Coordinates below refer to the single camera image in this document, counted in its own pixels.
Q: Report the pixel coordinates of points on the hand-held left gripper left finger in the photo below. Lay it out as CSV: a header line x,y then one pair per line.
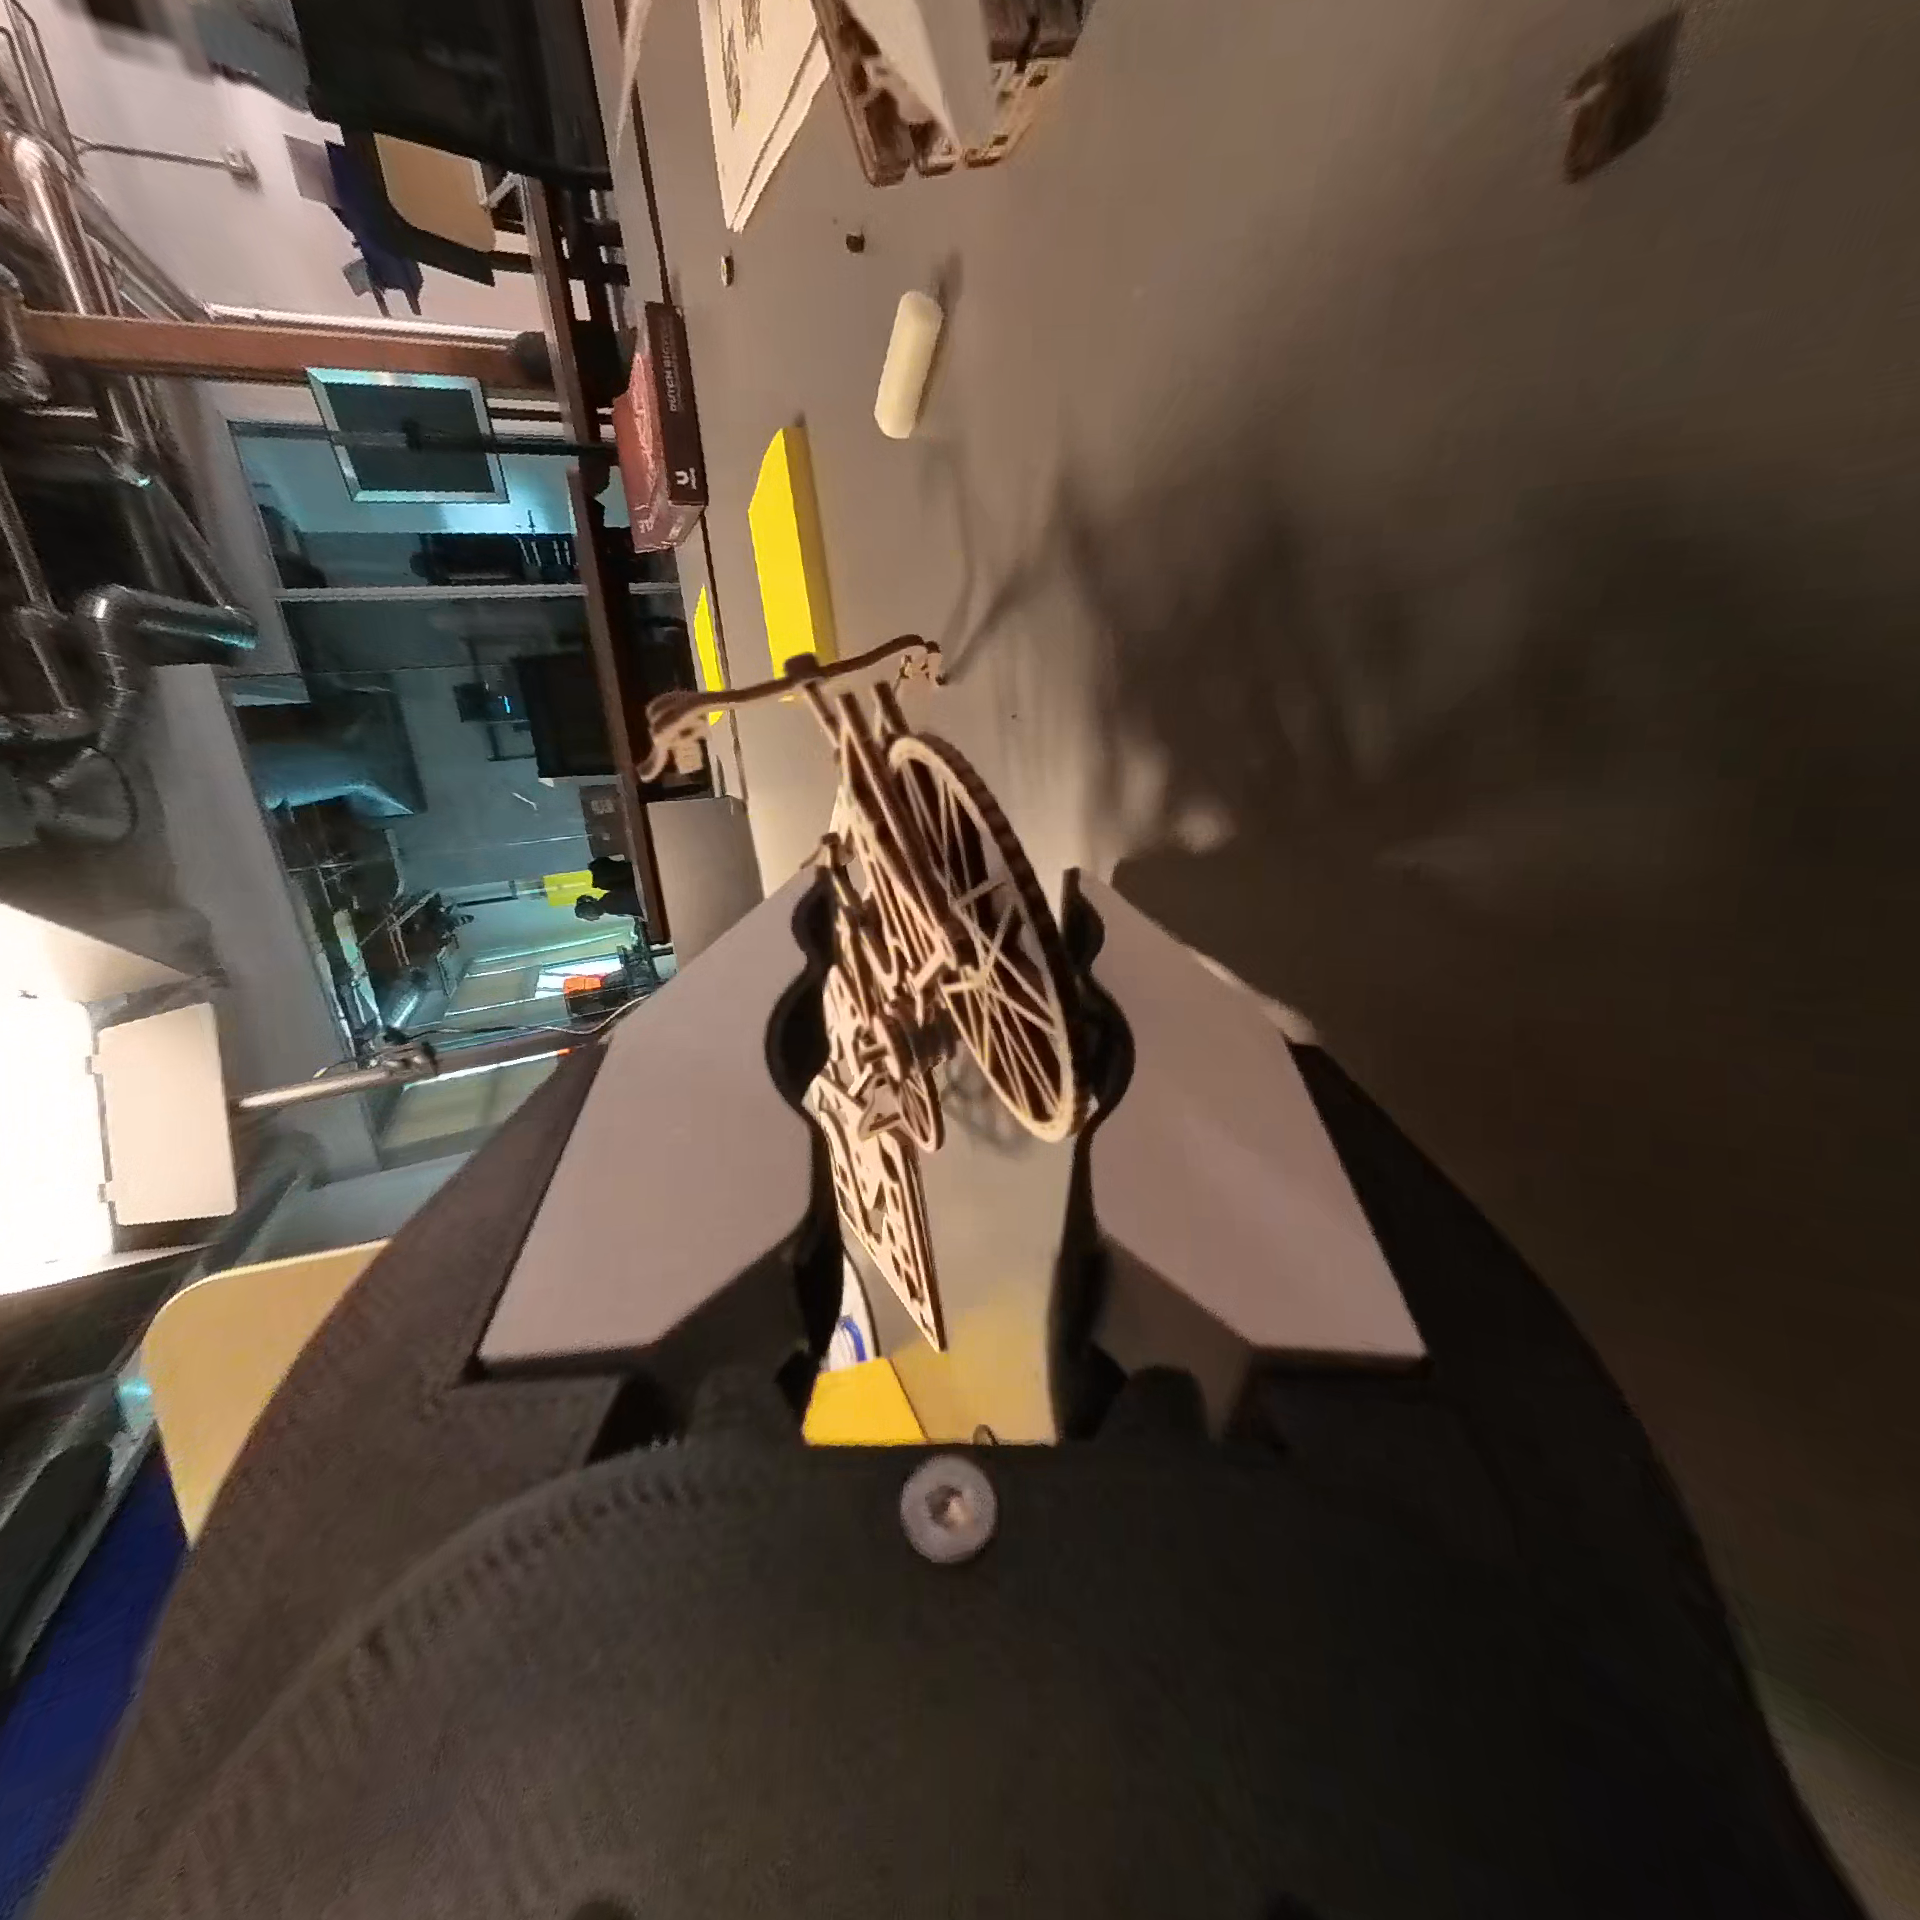
x,y
676,1170

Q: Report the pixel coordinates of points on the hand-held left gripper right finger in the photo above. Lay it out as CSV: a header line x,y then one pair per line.
x,y
1230,1199

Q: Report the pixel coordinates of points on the wooden bicycle model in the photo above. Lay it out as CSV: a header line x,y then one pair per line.
x,y
961,915

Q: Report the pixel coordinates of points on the dark red model kit box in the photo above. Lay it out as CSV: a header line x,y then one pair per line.
x,y
660,436

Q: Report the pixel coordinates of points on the metal light stand pole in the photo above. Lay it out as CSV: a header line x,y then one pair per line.
x,y
336,1071

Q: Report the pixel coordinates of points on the white rounded board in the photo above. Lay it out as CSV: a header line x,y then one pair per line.
x,y
254,1364

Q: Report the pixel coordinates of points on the yellow sticky note pad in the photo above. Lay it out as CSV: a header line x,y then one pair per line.
x,y
792,554
717,653

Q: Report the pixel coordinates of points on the white softbox light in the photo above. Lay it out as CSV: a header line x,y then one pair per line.
x,y
91,1111

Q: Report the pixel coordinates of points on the grey framed panel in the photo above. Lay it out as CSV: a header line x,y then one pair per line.
x,y
411,436

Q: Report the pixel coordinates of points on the white wax stick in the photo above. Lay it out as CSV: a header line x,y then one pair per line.
x,y
911,365

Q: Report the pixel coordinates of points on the printed instruction leaflet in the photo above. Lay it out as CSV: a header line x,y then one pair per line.
x,y
764,104

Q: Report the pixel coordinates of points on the small brown wooden piece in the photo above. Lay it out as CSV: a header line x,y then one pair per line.
x,y
1620,97

